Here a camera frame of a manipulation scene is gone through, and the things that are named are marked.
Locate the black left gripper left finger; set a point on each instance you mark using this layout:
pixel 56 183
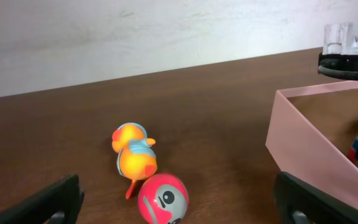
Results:
pixel 58 203

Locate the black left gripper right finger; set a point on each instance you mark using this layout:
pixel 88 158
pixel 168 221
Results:
pixel 300 202

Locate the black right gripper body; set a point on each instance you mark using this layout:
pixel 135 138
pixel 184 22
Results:
pixel 339 58

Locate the pink cardboard box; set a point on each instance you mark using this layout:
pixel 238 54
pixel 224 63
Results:
pixel 311 130

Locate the orange duck toy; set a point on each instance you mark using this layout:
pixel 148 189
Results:
pixel 135 158

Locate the red and grey ball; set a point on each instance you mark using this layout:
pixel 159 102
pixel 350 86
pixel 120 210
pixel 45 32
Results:
pixel 163 198

